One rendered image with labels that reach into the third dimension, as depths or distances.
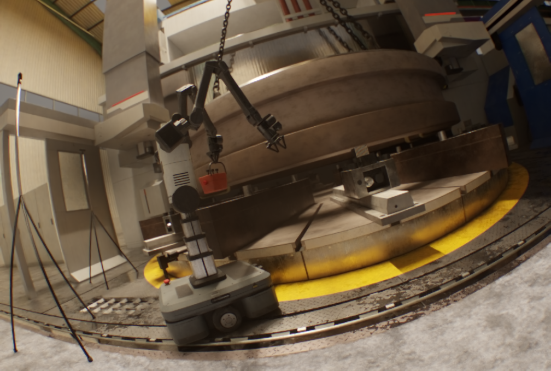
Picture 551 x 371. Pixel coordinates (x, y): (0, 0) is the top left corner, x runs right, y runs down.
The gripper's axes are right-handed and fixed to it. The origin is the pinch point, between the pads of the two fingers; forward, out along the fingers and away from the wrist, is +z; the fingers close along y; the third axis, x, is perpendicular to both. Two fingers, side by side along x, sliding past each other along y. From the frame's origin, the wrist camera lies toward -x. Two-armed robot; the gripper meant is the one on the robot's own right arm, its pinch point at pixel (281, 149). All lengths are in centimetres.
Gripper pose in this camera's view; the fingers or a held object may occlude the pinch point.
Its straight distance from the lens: 155.7
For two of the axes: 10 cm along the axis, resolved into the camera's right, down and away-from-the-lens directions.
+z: 6.5, 7.4, 1.8
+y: -4.5, 1.9, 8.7
